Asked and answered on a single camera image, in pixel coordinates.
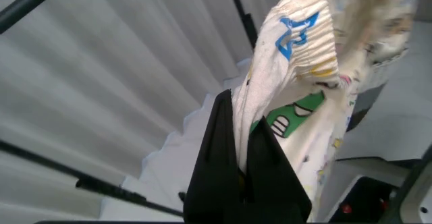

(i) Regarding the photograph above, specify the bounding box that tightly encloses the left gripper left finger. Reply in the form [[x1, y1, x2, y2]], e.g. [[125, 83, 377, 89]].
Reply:
[[183, 88, 248, 223]]

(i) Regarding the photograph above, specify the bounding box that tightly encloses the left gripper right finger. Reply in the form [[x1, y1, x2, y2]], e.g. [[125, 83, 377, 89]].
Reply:
[[244, 117, 313, 223]]

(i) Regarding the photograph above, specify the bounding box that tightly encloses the cream printed garment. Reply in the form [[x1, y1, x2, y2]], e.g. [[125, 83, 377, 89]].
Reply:
[[231, 0, 420, 223]]

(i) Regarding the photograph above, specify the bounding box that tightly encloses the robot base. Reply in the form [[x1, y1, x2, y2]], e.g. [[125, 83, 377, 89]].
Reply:
[[315, 144, 432, 224]]

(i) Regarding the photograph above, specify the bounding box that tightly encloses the black clothes rack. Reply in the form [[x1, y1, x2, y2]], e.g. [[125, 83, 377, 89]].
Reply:
[[0, 0, 259, 218]]

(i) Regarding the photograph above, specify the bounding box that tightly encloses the white curtain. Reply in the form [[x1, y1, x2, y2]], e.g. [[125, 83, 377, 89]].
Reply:
[[0, 0, 288, 218]]

